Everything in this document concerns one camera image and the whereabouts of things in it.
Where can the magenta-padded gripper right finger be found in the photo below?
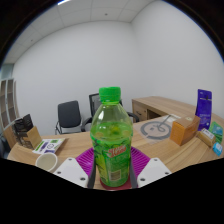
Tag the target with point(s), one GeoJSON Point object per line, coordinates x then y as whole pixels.
{"type": "Point", "coordinates": [154, 170]}

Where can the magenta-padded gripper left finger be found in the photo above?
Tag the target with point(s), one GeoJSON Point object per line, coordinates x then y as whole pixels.
{"type": "Point", "coordinates": [70, 170]}

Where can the green drink bottle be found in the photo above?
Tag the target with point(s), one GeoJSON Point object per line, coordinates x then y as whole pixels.
{"type": "Point", "coordinates": [111, 150]}

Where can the white and brown mug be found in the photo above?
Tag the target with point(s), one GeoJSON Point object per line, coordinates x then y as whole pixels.
{"type": "Point", "coordinates": [46, 161]}

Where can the white printed sticker sheet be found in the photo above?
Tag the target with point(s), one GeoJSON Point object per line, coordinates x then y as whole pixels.
{"type": "Point", "coordinates": [49, 145]}

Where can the orange cardboard box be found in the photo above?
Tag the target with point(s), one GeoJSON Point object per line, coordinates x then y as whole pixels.
{"type": "Point", "coordinates": [183, 131]}

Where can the black padded office chair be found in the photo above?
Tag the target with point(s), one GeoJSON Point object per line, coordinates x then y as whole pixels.
{"type": "Point", "coordinates": [69, 115]}

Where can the small beige box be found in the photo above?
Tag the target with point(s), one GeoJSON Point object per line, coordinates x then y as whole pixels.
{"type": "Point", "coordinates": [206, 137]}

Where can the large dark brown carton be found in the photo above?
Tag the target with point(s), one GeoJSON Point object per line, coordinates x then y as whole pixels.
{"type": "Point", "coordinates": [25, 125]}

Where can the wooden side desk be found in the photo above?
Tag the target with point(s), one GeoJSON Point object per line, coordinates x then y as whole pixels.
{"type": "Point", "coordinates": [156, 105]}

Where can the small blue packet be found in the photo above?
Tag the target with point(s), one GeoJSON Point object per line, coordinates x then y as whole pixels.
{"type": "Point", "coordinates": [217, 149]}

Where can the black mesh office chair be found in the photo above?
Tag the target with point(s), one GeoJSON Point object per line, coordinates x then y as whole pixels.
{"type": "Point", "coordinates": [94, 101]}

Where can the purple standing pouch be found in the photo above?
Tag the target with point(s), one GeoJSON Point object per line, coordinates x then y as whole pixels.
{"type": "Point", "coordinates": [203, 110]}

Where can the ceiling light panel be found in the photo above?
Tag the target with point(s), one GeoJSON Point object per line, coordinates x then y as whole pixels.
{"type": "Point", "coordinates": [63, 1]}

